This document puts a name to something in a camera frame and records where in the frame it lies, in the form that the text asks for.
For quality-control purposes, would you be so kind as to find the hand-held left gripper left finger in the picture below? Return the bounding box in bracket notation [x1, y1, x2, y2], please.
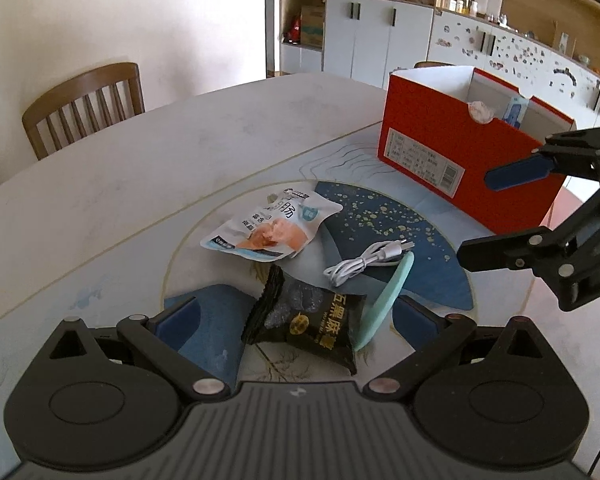
[45, 296, 231, 400]

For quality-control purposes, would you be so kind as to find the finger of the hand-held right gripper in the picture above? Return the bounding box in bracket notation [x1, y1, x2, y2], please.
[485, 124, 600, 192]
[456, 226, 582, 273]

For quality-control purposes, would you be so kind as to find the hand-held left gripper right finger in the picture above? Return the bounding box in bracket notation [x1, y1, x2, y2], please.
[361, 296, 556, 401]

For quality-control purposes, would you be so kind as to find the red cardboard box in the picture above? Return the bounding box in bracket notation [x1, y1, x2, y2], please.
[377, 65, 577, 235]

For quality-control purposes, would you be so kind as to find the black snack packet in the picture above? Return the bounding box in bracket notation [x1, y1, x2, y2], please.
[241, 264, 367, 376]

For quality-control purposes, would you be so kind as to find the grey desktop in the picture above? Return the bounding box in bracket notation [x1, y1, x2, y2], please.
[0, 71, 600, 391]

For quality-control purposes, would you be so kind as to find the mint green curved plastic item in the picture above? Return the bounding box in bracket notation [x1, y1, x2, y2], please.
[352, 252, 415, 351]

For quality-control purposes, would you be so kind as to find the clear blue packet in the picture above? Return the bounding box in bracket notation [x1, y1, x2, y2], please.
[502, 96, 530, 126]

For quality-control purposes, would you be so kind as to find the white sticker-covered sideboard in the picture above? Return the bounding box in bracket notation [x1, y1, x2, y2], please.
[427, 9, 600, 131]

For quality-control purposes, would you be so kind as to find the white snack packet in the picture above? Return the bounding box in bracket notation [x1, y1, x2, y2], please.
[200, 187, 344, 263]

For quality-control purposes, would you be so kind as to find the tall white cabinet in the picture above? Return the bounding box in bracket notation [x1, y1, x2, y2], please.
[280, 0, 438, 91]

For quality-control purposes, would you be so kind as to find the brown cardboard box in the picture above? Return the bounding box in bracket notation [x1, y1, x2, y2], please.
[300, 6, 326, 48]

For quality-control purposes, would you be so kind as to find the white usb cable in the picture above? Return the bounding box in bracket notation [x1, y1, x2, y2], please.
[323, 239, 415, 288]

